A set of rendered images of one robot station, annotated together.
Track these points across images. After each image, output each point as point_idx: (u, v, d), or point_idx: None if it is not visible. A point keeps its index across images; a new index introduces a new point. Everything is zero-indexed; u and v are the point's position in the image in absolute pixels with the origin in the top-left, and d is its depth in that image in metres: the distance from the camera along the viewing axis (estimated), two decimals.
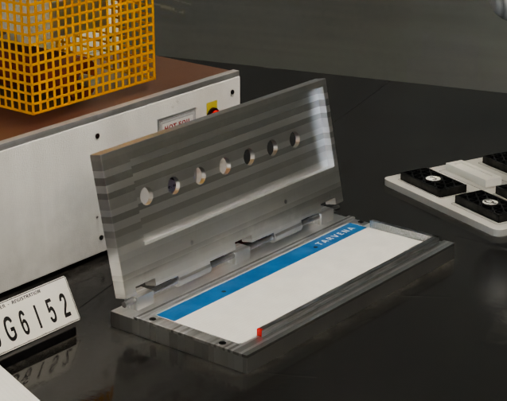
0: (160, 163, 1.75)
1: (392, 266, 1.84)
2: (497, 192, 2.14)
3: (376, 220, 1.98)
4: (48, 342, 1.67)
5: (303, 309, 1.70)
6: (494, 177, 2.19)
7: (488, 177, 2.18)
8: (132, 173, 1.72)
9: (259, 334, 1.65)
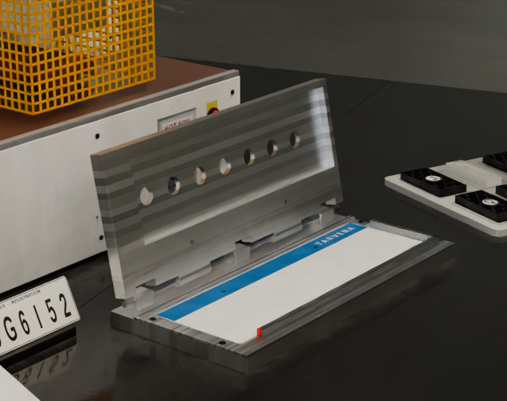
0: (160, 163, 1.75)
1: (392, 266, 1.84)
2: (497, 192, 2.14)
3: (376, 220, 1.98)
4: (48, 342, 1.67)
5: (303, 309, 1.70)
6: (494, 177, 2.19)
7: (488, 177, 2.18)
8: (132, 173, 1.72)
9: (259, 334, 1.65)
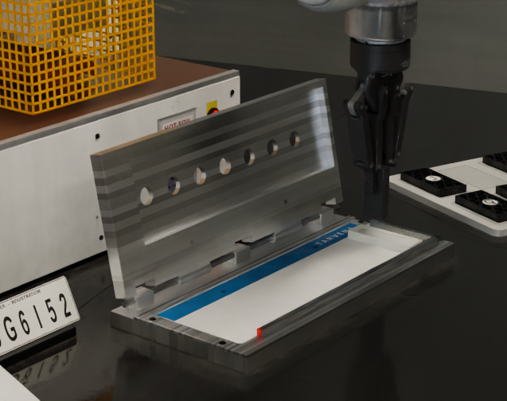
0: (160, 163, 1.75)
1: (392, 266, 1.84)
2: (497, 192, 2.14)
3: (376, 220, 1.98)
4: (48, 342, 1.67)
5: (303, 309, 1.70)
6: (415, 240, 1.90)
7: (409, 243, 1.89)
8: (132, 173, 1.72)
9: (259, 334, 1.65)
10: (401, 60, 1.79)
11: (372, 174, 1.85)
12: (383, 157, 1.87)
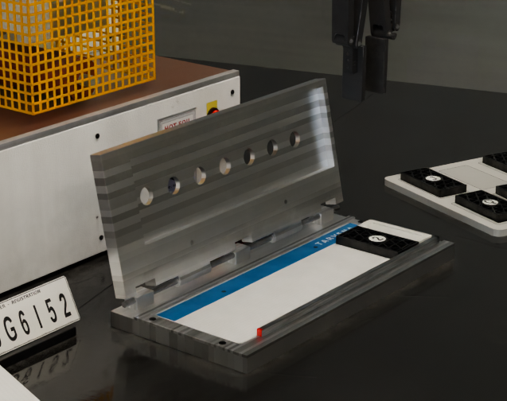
0: (160, 163, 1.75)
1: (392, 266, 1.84)
2: (497, 192, 2.14)
3: (376, 220, 1.98)
4: (48, 342, 1.67)
5: (303, 309, 1.70)
6: (423, 235, 1.92)
7: (419, 238, 1.91)
8: (132, 173, 1.72)
9: (259, 334, 1.65)
10: None
11: (352, 52, 1.76)
12: (381, 29, 1.81)
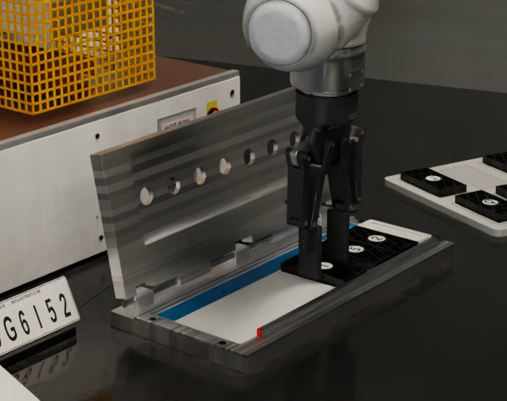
0: (160, 163, 1.75)
1: (392, 266, 1.84)
2: (497, 192, 2.14)
3: (376, 220, 1.98)
4: (48, 342, 1.67)
5: (303, 309, 1.70)
6: (423, 235, 1.92)
7: (419, 238, 1.91)
8: (132, 173, 1.72)
9: (259, 334, 1.65)
10: (348, 113, 1.73)
11: (307, 232, 1.76)
12: (343, 204, 1.82)
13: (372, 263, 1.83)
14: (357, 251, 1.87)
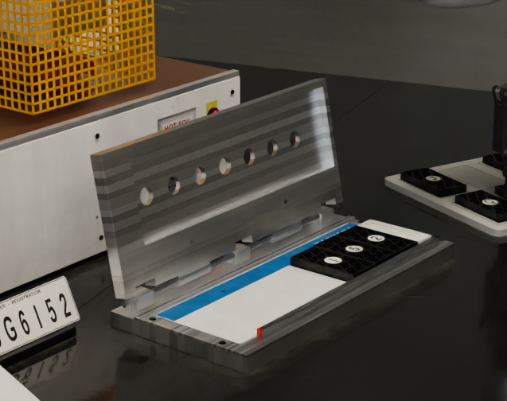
0: (160, 163, 1.75)
1: (392, 266, 1.84)
2: (497, 192, 2.14)
3: (376, 220, 1.98)
4: (48, 342, 1.67)
5: (303, 309, 1.70)
6: (423, 235, 1.92)
7: (419, 238, 1.91)
8: (132, 173, 1.72)
9: (259, 334, 1.65)
10: None
11: None
12: None
13: None
14: (356, 251, 1.87)
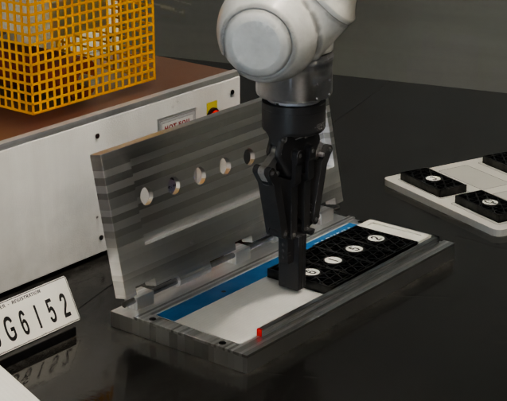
0: (160, 163, 1.75)
1: (392, 266, 1.84)
2: (271, 275, 1.81)
3: (376, 220, 1.98)
4: (48, 342, 1.67)
5: (303, 309, 1.70)
6: (423, 235, 1.92)
7: (419, 238, 1.91)
8: (132, 173, 1.72)
9: (259, 334, 1.65)
10: (315, 123, 1.68)
11: (287, 243, 1.74)
12: (299, 223, 1.75)
13: None
14: (356, 251, 1.87)
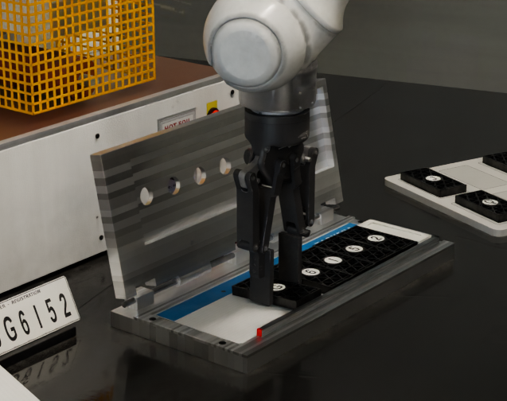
0: (160, 163, 1.75)
1: (392, 266, 1.84)
2: None
3: (376, 220, 1.98)
4: (48, 342, 1.67)
5: (303, 309, 1.70)
6: (423, 235, 1.92)
7: (419, 238, 1.91)
8: (132, 173, 1.72)
9: (259, 334, 1.65)
10: (298, 132, 1.65)
11: (259, 256, 1.70)
12: (294, 227, 1.75)
13: None
14: (356, 251, 1.87)
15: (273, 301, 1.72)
